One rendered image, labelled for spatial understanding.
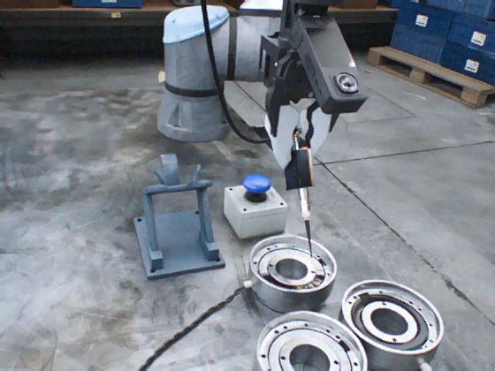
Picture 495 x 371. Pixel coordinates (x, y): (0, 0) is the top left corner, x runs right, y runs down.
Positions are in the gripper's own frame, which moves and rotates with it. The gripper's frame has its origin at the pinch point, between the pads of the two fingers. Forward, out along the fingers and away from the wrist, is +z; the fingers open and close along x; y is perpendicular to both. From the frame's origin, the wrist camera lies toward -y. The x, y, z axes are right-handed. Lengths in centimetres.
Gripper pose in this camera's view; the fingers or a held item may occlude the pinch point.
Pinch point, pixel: (297, 161)
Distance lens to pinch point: 59.9
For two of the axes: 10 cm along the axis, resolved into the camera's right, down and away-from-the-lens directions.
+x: -9.4, 1.1, -3.1
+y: -3.3, -5.1, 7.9
